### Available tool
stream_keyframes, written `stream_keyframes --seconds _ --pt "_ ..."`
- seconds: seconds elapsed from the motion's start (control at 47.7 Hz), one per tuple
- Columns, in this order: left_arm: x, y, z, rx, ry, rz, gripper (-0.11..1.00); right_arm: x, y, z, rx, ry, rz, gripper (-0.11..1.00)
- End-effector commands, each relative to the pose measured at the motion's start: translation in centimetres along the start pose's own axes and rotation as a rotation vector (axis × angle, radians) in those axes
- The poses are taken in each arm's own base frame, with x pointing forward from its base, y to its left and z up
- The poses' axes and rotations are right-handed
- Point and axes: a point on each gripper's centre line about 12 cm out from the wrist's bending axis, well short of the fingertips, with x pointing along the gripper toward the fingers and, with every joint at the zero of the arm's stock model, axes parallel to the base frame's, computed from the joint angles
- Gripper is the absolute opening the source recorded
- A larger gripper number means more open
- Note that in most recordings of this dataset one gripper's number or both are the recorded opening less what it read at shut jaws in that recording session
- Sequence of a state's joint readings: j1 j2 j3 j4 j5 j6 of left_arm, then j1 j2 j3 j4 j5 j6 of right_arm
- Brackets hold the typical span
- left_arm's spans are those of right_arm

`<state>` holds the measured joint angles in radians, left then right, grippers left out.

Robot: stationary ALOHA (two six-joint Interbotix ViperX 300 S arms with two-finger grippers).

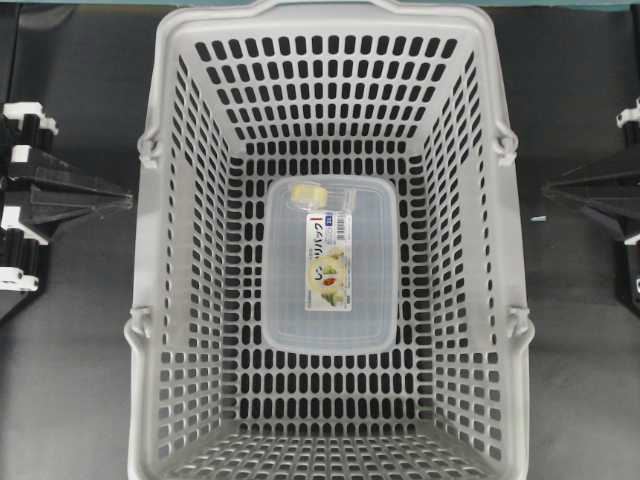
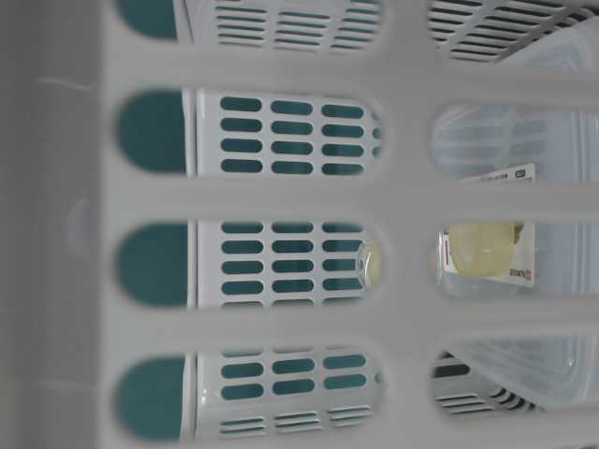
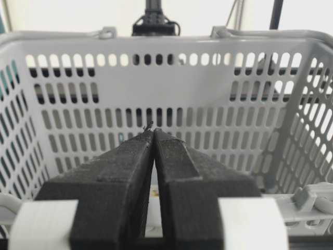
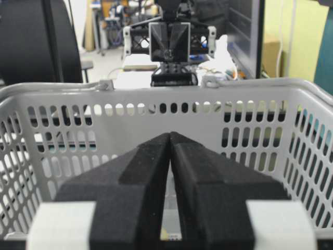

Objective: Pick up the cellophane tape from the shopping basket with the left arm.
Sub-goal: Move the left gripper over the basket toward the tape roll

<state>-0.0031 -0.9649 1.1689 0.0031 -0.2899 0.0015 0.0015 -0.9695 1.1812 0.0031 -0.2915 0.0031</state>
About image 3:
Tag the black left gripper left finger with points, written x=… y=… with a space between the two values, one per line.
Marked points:
x=101 y=204

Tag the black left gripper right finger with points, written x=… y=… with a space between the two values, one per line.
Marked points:
x=208 y=205

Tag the grey plastic shopping basket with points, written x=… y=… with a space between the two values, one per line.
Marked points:
x=257 y=101

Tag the black pole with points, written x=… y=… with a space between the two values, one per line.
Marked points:
x=276 y=14

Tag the black camera stand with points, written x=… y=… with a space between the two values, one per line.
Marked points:
x=155 y=23

